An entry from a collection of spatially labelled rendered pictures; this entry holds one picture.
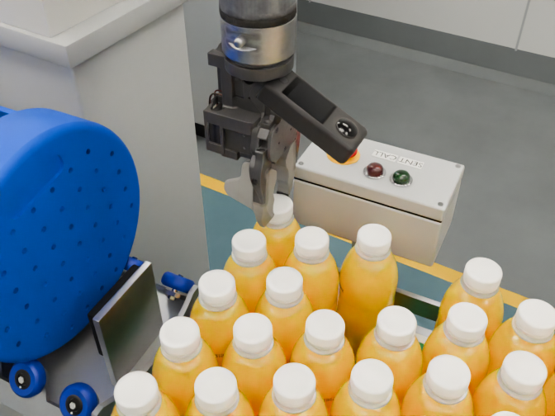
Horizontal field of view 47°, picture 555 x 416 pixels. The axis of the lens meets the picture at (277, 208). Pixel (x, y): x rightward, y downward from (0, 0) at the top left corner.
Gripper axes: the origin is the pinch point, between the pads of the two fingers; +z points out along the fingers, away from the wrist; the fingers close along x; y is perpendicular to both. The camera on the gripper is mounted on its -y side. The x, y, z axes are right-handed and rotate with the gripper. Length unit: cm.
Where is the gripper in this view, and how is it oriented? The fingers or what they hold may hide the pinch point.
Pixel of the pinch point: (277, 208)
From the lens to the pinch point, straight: 76.6
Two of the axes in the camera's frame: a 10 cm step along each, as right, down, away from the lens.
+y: -9.0, -2.9, 3.3
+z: 0.0, 7.6, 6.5
